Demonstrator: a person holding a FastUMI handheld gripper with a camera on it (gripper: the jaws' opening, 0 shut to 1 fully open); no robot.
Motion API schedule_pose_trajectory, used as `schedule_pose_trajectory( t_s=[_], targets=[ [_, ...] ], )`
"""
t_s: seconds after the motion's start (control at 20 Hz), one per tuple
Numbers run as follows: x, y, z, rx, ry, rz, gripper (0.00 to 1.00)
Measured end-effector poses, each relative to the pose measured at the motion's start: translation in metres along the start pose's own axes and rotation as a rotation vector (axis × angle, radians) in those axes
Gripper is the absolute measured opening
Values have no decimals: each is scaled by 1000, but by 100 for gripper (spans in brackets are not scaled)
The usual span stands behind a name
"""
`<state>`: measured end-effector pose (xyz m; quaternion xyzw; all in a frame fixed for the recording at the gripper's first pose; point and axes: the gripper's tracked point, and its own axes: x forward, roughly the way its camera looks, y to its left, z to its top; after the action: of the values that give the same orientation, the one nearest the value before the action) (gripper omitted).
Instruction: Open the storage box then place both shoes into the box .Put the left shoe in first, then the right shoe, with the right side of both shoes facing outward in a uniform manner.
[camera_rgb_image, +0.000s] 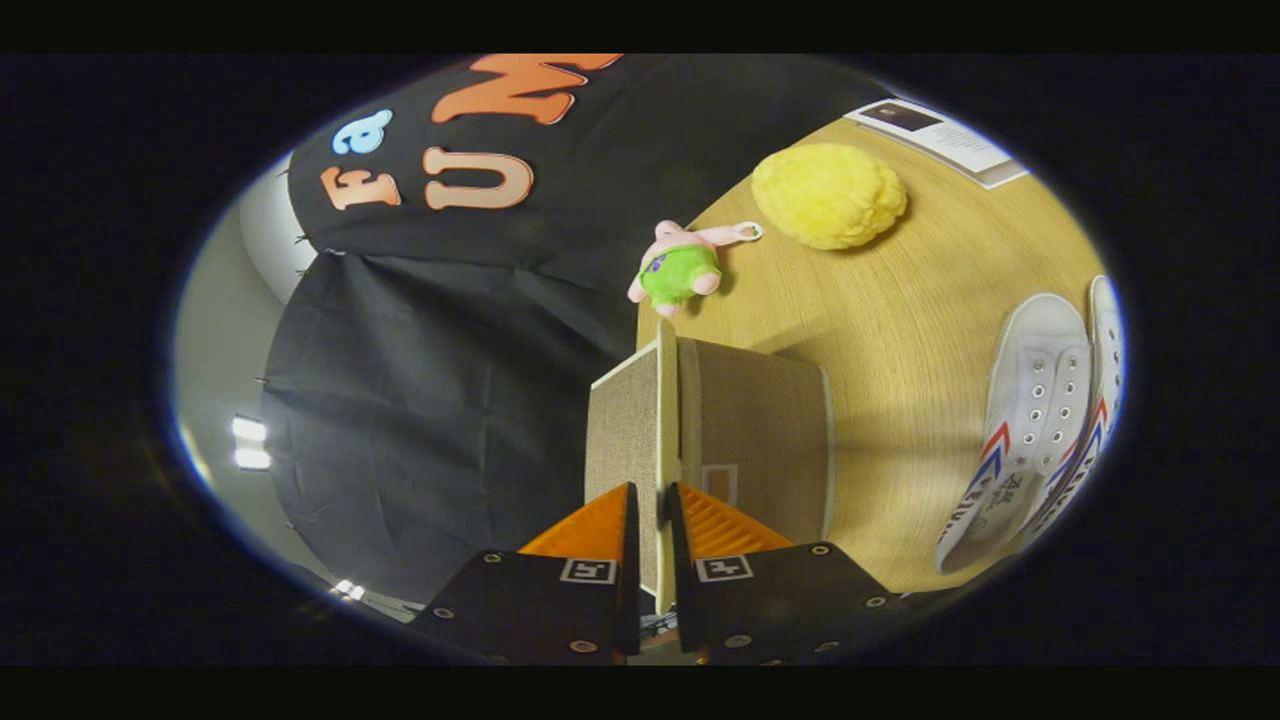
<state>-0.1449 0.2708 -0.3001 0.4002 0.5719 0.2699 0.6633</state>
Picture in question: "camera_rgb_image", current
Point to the white booklet with portrait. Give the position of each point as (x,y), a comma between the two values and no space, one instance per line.
(945,135)

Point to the yellow fuzzy plush cushion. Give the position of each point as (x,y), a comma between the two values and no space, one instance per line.
(828,195)

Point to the ceiling light strip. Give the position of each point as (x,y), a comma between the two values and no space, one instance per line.
(250,442)

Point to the white canvas shoe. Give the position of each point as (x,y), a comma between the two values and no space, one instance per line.
(1030,400)
(1105,350)

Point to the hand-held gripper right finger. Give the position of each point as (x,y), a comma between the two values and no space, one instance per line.
(682,580)

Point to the pink and green plush toy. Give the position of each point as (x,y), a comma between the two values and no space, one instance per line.
(680,270)

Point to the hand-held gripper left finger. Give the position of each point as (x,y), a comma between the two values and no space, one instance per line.
(630,580)

